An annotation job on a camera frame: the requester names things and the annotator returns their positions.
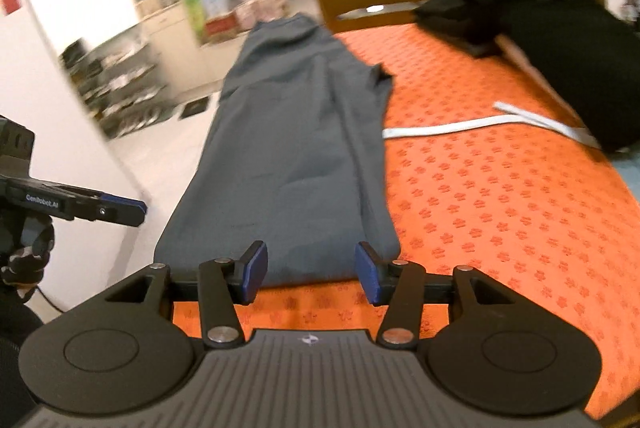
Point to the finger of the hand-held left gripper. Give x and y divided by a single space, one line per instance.
122 210

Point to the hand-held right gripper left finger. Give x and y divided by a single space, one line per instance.
252 273

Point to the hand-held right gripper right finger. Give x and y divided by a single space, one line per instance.
369 275

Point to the grey pants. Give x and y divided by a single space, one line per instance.
290 133

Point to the pile of black clothes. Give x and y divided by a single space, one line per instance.
455 13

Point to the person's left hand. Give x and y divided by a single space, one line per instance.
25 253

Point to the dark floor mat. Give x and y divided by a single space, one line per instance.
194 108

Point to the orange patterned table mat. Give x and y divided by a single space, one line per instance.
475 208

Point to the shoe rack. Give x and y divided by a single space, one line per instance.
120 78

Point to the black folded garment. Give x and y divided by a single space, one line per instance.
575 58

